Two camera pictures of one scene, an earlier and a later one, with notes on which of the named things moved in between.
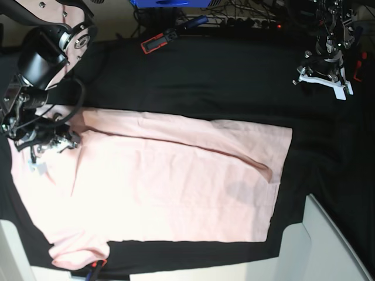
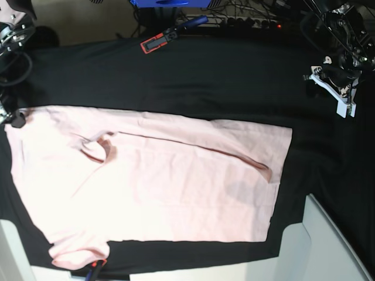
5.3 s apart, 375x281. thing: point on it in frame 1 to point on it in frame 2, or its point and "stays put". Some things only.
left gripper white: [45, 137] to [17, 119]
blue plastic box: [174, 4] stays put
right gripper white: [326, 71] to [338, 83]
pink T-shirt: [142, 177] stays put
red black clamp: [160, 40] stays put
